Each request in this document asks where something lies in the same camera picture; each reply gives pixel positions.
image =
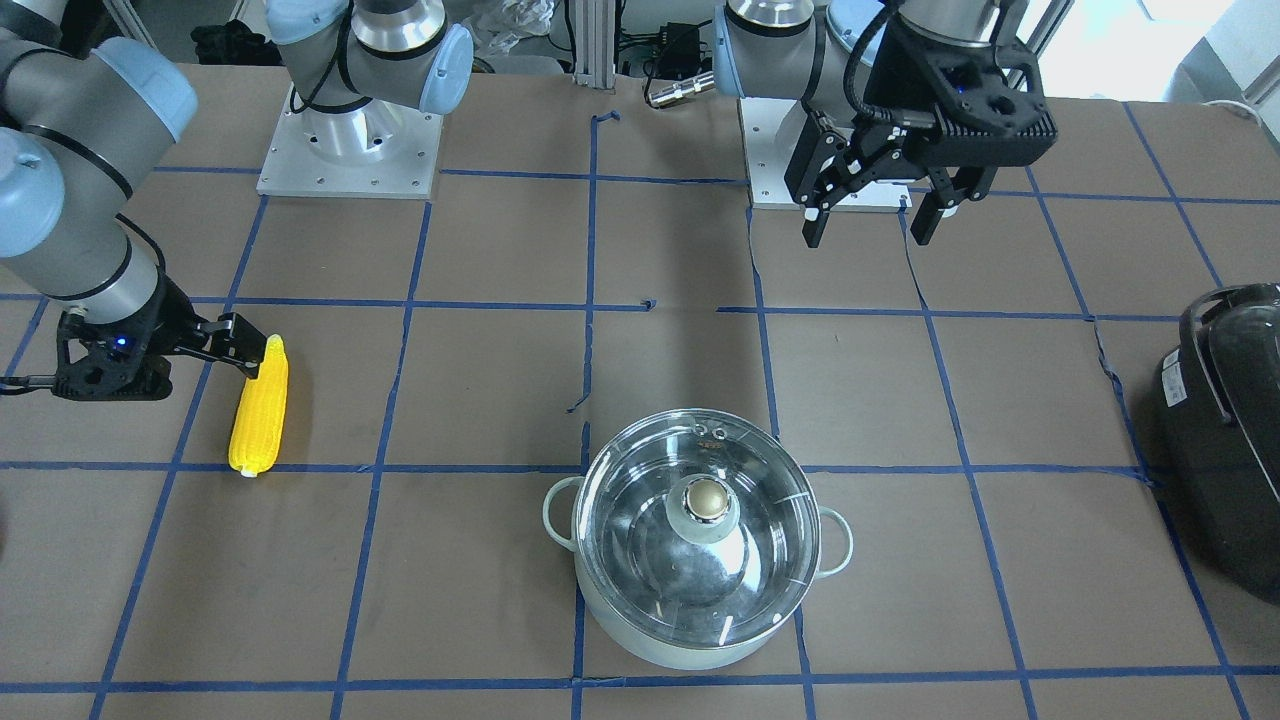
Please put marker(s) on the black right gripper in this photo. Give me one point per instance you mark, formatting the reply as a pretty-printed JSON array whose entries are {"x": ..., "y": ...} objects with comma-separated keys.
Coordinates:
[{"x": 170, "y": 318}]

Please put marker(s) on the pale green electric pot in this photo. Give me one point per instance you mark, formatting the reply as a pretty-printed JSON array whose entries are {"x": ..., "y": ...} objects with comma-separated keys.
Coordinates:
[{"x": 695, "y": 540}]

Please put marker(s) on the glass pot lid with knob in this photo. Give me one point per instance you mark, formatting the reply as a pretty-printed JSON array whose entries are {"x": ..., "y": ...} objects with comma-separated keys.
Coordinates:
[{"x": 698, "y": 525}]

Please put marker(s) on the black rice cooker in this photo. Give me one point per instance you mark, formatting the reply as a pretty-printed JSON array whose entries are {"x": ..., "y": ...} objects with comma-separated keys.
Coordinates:
[{"x": 1220, "y": 414}]

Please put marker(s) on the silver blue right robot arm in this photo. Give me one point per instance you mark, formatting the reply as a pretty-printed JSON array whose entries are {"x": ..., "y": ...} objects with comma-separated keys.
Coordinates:
[{"x": 80, "y": 135}]

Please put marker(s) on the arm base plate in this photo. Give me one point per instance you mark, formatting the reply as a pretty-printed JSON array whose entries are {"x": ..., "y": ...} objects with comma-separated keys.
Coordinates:
[
  {"x": 379, "y": 151},
  {"x": 777, "y": 151}
]

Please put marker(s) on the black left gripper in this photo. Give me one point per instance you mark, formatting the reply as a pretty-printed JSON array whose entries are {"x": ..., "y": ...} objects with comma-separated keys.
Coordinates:
[{"x": 893, "y": 77}]

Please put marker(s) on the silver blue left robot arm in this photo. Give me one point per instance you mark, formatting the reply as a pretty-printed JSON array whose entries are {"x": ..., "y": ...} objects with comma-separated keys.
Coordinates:
[{"x": 766, "y": 48}]

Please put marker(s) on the aluminium frame post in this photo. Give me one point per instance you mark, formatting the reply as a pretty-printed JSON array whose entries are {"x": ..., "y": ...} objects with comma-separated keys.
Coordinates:
[{"x": 595, "y": 28}]

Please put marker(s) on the yellow plastic corn cob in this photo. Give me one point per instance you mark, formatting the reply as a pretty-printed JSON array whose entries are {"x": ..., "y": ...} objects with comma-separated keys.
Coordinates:
[{"x": 257, "y": 433}]

